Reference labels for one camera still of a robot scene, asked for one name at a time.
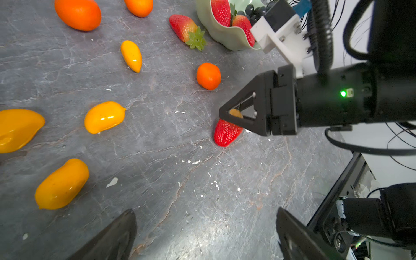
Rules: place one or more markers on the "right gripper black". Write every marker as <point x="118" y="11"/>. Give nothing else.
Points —
<point x="266" y="105"/>

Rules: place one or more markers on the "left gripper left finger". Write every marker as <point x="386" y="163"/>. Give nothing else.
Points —
<point x="114" y="242"/>

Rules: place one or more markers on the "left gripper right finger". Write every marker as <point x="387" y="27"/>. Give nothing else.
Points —
<point x="297" y="242"/>

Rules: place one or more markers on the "light green wavy fruit bowl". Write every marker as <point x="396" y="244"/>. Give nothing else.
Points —
<point x="233" y="38"/>

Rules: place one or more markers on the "fake strawberry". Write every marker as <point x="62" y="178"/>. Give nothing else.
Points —
<point x="188" y="32"/>
<point x="221" y="12"/>
<point x="225" y="133"/>
<point x="243" y="22"/>

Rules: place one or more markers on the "dark fake grape bunch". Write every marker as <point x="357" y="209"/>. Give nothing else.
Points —
<point x="254" y="13"/>

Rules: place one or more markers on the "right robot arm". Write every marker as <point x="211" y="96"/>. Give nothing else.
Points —
<point x="309" y="92"/>

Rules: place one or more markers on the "fake kumquat lower middle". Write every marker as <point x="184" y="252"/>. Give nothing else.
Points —
<point x="62" y="186"/>

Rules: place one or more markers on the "fake kumquat upper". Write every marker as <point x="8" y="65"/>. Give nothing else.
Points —
<point x="132" y="55"/>

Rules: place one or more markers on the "fake kumquat beside orange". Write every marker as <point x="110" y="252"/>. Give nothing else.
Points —
<point x="18" y="127"/>

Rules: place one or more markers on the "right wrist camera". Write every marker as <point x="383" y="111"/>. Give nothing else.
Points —
<point x="280" y="28"/>

